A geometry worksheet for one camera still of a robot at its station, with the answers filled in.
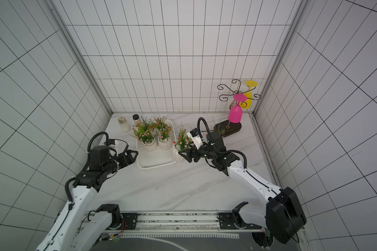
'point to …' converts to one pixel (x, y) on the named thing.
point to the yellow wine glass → (247, 104)
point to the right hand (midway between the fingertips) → (185, 144)
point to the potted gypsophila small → (164, 139)
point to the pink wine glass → (235, 113)
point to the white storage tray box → (158, 158)
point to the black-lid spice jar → (136, 118)
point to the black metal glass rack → (224, 128)
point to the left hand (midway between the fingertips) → (131, 158)
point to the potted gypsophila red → (145, 122)
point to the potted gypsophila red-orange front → (158, 125)
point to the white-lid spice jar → (125, 126)
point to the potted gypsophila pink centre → (144, 132)
